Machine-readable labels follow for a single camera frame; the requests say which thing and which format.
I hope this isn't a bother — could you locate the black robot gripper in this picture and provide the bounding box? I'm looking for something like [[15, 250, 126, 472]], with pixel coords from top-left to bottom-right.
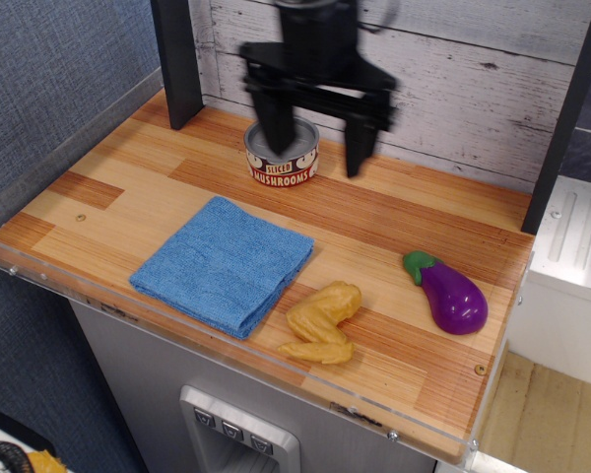
[[239, 1, 397, 177]]

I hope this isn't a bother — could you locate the sliced mushrooms tin can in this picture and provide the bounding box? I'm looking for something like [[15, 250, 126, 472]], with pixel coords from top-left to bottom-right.
[[243, 117, 319, 188]]

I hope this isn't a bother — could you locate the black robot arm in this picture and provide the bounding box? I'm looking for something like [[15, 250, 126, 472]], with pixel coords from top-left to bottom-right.
[[239, 1, 397, 177]]

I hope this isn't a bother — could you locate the folded blue rag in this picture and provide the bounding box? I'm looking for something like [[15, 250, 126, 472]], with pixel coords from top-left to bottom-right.
[[129, 197, 314, 340]]

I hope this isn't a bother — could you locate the yellow plastic chicken wing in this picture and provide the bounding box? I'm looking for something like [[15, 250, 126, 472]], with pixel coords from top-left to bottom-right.
[[278, 281, 361, 365]]

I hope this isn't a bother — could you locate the purple toy eggplant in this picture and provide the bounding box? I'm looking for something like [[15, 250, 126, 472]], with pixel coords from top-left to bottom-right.
[[402, 250, 489, 335]]

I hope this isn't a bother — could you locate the white ridged appliance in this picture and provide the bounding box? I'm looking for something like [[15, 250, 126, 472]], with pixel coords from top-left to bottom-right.
[[506, 176, 591, 383]]

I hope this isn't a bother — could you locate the grey cabinet with dispenser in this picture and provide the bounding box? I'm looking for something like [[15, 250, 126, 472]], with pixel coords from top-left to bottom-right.
[[72, 303, 436, 472]]

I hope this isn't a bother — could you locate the silver dispenser button panel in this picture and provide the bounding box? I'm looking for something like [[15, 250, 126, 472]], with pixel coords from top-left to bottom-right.
[[179, 385, 301, 473]]

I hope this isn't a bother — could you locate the yellow object bottom left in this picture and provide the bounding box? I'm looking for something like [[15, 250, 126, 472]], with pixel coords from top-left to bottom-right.
[[27, 450, 70, 473]]

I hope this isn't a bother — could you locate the dark left vertical post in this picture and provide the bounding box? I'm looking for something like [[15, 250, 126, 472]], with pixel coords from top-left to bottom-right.
[[151, 0, 204, 130]]

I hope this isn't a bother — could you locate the dark vertical post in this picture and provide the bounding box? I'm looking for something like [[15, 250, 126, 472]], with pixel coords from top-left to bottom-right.
[[151, 0, 204, 130], [521, 22, 591, 235]]

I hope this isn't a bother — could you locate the dark right vertical post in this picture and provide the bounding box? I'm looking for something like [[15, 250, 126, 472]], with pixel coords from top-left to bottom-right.
[[521, 22, 591, 235]]

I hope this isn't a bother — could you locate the black corrugated cable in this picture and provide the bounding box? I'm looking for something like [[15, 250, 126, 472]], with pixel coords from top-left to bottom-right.
[[0, 438, 33, 473]]

